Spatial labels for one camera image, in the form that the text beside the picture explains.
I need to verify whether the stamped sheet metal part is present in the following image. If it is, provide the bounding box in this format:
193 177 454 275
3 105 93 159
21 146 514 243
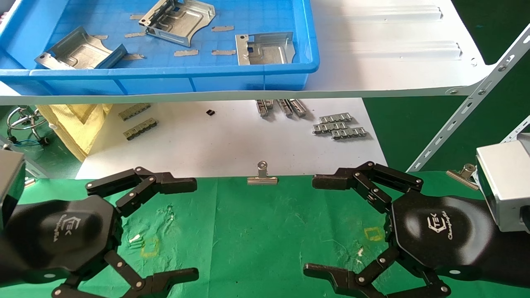
138 0 216 47
34 26 128 70
235 31 296 66

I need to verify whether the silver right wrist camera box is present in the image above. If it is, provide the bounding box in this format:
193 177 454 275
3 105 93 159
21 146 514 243
475 133 530 233

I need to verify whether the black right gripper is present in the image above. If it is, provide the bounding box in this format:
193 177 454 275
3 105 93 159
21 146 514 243
304 161 497 298

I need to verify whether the yellow cloth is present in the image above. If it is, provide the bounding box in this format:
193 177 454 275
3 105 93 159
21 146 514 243
36 103 113 162

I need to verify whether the white paper sheet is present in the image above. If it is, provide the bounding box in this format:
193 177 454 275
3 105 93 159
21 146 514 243
75 98 388 180

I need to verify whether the silver metal link strip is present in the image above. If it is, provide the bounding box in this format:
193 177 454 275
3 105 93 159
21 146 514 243
330 127 368 140
313 121 347 135
319 113 353 123

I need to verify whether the thin blue cable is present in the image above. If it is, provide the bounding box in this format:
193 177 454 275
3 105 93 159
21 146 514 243
8 139 50 148

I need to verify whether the grey metal frame brace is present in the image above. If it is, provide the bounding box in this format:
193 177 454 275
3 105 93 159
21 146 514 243
0 139 49 179

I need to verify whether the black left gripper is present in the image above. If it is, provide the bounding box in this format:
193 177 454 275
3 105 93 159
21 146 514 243
4 167 200 298

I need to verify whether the white metal shelf board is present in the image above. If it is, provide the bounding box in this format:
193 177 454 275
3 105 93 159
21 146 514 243
0 0 495 105

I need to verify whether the perforated white shelf brace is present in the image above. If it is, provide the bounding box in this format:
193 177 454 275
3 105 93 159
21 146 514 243
407 24 530 173
501 116 530 144

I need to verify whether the grey metal link strip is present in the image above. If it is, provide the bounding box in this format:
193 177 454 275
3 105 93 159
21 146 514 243
118 103 152 121
123 118 159 141

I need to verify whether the blue plastic bin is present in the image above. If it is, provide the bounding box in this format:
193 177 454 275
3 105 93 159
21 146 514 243
0 0 320 96

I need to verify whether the green table cloth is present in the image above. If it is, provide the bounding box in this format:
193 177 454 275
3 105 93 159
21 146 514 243
0 171 530 298

